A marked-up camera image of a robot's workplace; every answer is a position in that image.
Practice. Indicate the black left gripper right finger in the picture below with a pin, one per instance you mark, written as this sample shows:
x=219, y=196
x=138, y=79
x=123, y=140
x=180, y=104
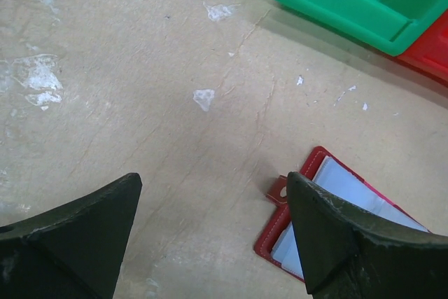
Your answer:
x=415, y=269

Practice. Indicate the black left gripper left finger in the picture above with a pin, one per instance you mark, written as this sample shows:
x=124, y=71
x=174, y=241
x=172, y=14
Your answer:
x=74, y=250

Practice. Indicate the red leather card holder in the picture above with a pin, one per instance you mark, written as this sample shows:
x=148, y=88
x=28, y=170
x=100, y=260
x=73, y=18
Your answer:
x=326, y=221

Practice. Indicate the middle red plastic bin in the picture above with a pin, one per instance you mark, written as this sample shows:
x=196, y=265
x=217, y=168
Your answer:
x=428, y=54

